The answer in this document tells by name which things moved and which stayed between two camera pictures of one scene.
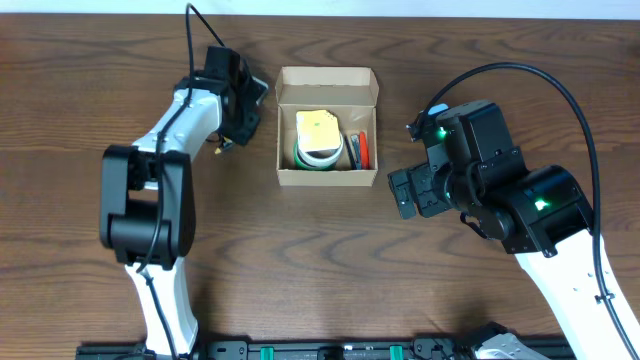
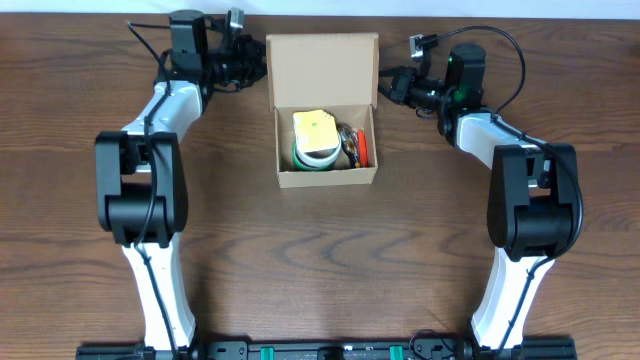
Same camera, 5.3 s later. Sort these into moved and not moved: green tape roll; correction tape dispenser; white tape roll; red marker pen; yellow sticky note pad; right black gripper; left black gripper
Moved: right black gripper; correction tape dispenser; left black gripper
Not moved: red marker pen; yellow sticky note pad; white tape roll; green tape roll
